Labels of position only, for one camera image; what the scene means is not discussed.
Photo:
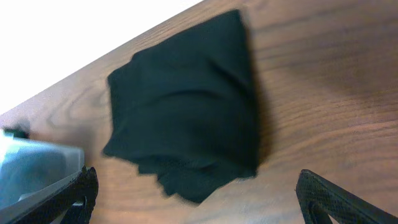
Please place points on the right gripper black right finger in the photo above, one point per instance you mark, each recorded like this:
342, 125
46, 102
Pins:
321, 201

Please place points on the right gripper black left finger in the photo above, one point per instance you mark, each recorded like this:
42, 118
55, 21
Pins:
75, 201

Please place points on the clear plastic storage bin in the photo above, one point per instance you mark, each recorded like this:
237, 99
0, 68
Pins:
29, 166

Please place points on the black cloth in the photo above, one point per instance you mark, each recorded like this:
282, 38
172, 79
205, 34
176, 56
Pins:
186, 109

